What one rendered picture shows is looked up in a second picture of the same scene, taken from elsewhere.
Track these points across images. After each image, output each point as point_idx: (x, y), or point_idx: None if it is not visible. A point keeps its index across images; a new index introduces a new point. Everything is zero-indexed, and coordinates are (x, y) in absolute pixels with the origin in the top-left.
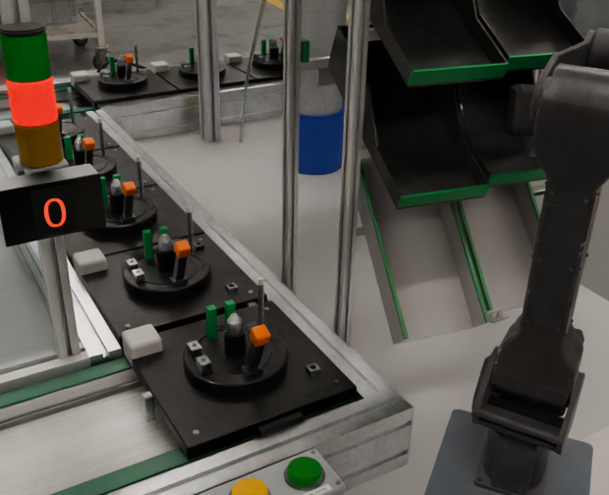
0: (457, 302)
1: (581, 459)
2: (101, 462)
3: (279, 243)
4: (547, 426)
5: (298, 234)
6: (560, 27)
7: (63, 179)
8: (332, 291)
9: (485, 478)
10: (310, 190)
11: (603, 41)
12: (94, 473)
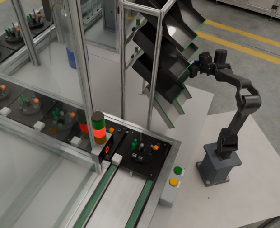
0: (175, 111)
1: None
2: (131, 191)
3: (98, 100)
4: (233, 147)
5: (100, 94)
6: None
7: (107, 141)
8: (126, 111)
9: (221, 158)
10: None
11: (243, 84)
12: (133, 195)
